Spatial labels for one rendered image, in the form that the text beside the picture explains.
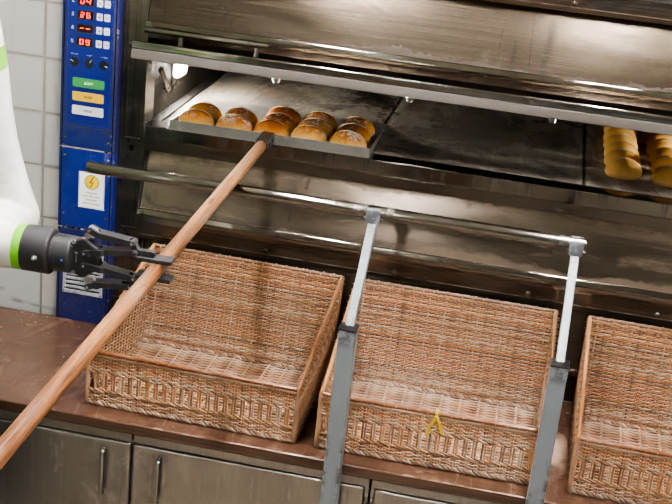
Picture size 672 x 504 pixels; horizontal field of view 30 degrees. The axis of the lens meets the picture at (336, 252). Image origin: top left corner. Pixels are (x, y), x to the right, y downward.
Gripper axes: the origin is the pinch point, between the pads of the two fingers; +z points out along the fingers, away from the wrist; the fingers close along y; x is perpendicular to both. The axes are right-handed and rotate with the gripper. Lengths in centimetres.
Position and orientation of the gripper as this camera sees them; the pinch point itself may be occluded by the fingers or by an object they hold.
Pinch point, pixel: (155, 267)
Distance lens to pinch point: 246.0
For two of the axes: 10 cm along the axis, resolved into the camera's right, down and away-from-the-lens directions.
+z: 9.8, 1.6, -1.1
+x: -1.6, 3.4, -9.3
